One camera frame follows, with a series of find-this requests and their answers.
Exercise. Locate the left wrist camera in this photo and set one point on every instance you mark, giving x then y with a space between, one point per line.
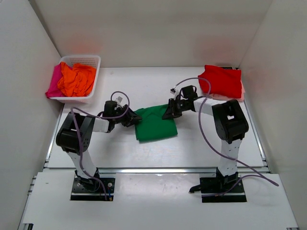
118 100

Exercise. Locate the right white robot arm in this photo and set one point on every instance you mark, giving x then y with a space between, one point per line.
229 120

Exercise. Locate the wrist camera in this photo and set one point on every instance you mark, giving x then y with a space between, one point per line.
118 100
176 94

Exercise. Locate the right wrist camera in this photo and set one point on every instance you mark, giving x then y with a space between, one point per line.
176 94

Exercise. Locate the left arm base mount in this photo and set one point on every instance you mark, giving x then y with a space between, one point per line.
89 189

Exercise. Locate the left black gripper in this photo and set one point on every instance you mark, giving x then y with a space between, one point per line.
131 118

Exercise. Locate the orange t shirt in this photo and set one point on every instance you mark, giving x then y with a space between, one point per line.
76 81

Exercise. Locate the white plastic basket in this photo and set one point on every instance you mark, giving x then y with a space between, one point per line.
89 60

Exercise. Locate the green t shirt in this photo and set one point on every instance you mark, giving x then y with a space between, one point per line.
152 127

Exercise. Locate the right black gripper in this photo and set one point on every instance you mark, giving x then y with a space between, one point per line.
171 111

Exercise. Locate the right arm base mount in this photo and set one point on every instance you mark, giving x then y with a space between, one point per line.
221 189

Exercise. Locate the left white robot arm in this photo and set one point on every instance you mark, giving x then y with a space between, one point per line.
74 136

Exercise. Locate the magenta t shirt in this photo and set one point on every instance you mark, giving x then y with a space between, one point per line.
53 90

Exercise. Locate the red folded t shirt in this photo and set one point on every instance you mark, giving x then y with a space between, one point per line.
220 81

